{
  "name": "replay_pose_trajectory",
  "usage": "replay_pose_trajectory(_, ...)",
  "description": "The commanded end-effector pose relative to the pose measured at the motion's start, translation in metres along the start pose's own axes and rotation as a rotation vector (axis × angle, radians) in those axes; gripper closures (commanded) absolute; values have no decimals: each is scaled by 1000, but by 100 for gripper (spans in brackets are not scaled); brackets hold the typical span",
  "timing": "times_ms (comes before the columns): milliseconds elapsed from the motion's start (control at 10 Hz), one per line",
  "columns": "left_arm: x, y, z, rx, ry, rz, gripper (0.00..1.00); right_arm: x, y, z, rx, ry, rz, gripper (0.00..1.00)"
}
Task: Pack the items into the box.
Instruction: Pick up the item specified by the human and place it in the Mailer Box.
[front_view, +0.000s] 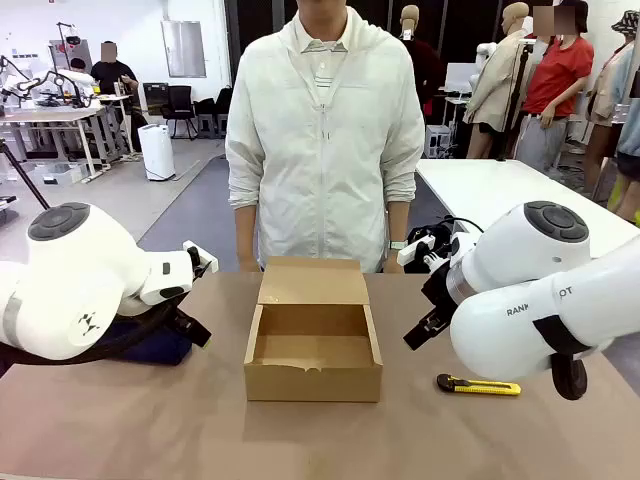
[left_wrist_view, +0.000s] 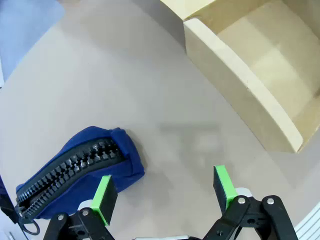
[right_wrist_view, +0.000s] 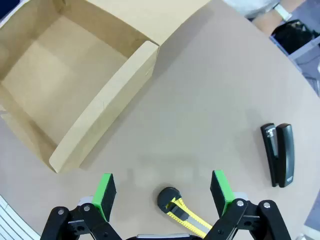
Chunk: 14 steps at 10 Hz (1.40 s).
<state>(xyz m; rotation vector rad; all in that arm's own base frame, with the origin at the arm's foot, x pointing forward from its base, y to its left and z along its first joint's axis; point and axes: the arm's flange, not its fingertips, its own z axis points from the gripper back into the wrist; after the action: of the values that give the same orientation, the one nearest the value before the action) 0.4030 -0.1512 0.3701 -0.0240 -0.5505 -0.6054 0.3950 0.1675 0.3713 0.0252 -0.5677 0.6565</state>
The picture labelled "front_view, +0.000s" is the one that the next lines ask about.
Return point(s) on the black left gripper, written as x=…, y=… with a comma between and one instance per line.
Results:
x=182, y=315

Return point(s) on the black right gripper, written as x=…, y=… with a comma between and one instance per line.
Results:
x=439, y=292

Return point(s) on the navy blue fabric bag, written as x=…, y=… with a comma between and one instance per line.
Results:
x=150, y=350

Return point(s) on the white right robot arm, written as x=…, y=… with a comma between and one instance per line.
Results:
x=525, y=260

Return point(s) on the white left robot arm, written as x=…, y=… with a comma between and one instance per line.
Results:
x=75, y=260

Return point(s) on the person's left forearm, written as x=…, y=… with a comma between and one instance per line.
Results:
x=398, y=225

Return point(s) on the person's right forearm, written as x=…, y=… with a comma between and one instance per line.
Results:
x=246, y=232

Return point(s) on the open brown cardboard box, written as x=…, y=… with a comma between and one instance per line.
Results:
x=312, y=367

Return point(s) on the person's left hand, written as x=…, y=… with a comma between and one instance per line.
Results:
x=393, y=262

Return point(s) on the person's right hand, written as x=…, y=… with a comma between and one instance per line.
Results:
x=249, y=266

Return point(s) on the yellow black utility knife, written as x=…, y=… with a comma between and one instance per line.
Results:
x=480, y=386

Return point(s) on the white wrist watch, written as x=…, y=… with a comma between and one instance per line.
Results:
x=397, y=245

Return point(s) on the white table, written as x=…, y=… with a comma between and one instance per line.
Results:
x=475, y=185

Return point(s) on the white air purifier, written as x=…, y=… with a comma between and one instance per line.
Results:
x=157, y=152

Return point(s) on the white storage cube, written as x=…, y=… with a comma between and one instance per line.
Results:
x=438, y=141

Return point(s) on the person in white jacket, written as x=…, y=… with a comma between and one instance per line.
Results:
x=320, y=150

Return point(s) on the black office chair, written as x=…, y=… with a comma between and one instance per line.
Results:
x=180, y=107
x=222, y=112

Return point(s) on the black tripod leg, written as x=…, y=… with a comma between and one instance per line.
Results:
x=25, y=175

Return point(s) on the mannequin in beige coat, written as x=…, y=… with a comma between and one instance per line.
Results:
x=492, y=85

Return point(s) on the grey background work desk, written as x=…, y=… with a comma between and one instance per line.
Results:
x=55, y=120

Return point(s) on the mannequin in dark red top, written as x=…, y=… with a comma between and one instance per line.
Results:
x=425, y=65

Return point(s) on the person in black t-shirt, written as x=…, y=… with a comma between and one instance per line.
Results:
x=112, y=72

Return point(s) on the figure in red t-shirt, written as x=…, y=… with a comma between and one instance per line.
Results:
x=555, y=85

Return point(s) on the mannequin with bucket hat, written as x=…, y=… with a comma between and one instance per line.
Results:
x=612, y=95

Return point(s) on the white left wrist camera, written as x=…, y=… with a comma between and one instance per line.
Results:
x=202, y=256

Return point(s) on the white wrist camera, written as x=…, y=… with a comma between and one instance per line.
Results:
x=412, y=252
x=202, y=256

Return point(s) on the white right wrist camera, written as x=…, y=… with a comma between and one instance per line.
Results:
x=412, y=252

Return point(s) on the grey metal wall panel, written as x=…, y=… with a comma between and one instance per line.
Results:
x=183, y=49

